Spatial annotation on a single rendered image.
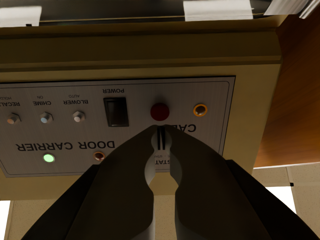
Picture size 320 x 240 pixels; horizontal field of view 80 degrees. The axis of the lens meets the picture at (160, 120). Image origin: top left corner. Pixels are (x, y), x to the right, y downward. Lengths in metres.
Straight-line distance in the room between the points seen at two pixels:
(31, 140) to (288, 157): 0.24
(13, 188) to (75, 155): 0.08
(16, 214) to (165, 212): 0.95
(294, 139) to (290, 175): 1.36
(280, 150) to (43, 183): 0.25
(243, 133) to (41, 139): 0.16
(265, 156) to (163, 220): 1.14
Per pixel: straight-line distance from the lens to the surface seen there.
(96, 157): 0.17
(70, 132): 0.17
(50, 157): 0.19
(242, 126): 0.17
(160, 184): 0.19
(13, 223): 1.66
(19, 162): 0.20
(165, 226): 1.38
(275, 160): 0.27
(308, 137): 0.22
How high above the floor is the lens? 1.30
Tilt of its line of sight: 74 degrees up
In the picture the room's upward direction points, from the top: 180 degrees clockwise
